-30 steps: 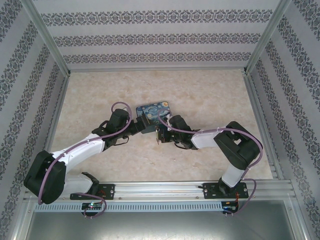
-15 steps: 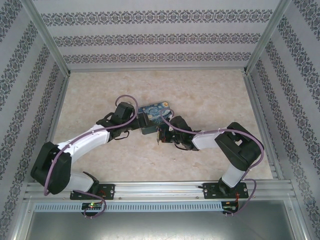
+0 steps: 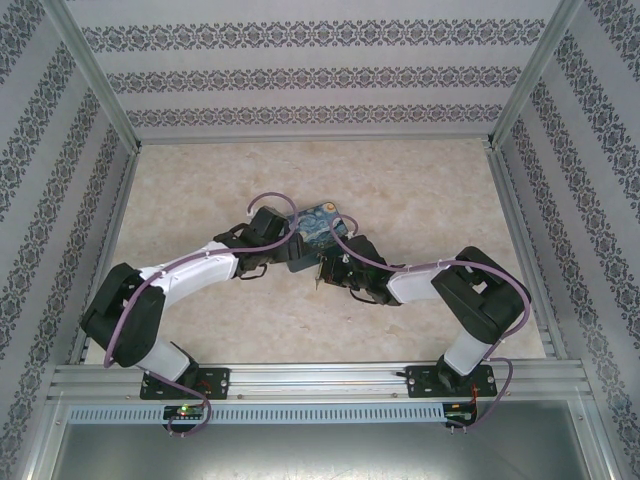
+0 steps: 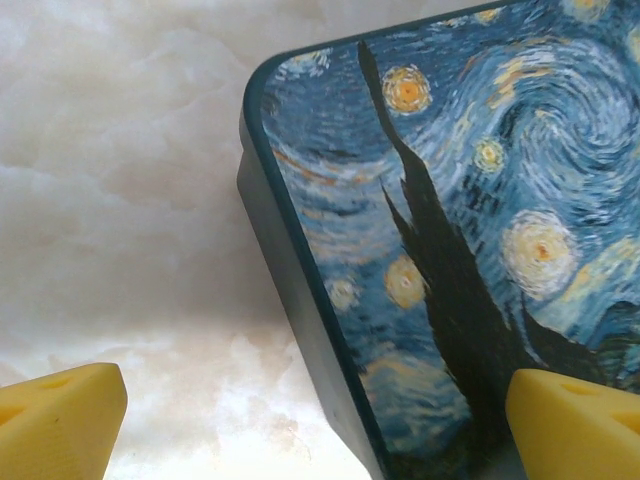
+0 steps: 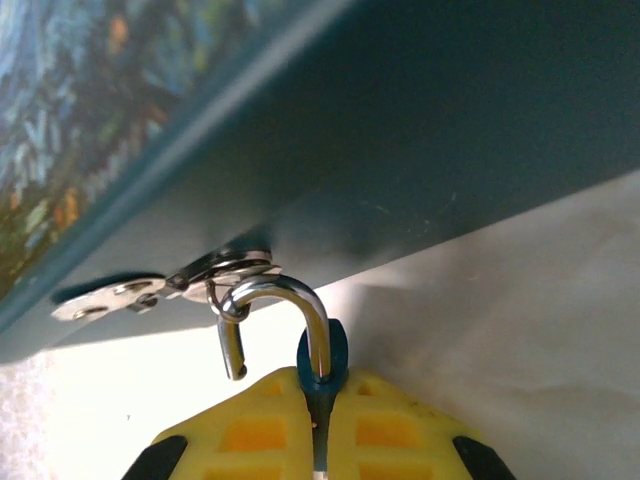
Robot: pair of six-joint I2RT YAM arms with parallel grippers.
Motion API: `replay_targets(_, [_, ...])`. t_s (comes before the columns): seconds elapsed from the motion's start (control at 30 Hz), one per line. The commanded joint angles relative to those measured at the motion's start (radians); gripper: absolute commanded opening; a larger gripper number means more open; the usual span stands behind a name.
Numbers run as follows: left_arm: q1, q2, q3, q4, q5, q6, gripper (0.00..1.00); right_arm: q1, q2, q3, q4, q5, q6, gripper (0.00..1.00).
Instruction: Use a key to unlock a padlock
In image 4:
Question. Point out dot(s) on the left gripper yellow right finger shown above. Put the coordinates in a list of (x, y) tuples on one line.
[(575, 430)]

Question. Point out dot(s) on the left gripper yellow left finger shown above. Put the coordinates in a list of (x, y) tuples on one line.
[(55, 425)]

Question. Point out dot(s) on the starry night print tin box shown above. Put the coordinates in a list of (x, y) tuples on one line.
[(450, 225)]

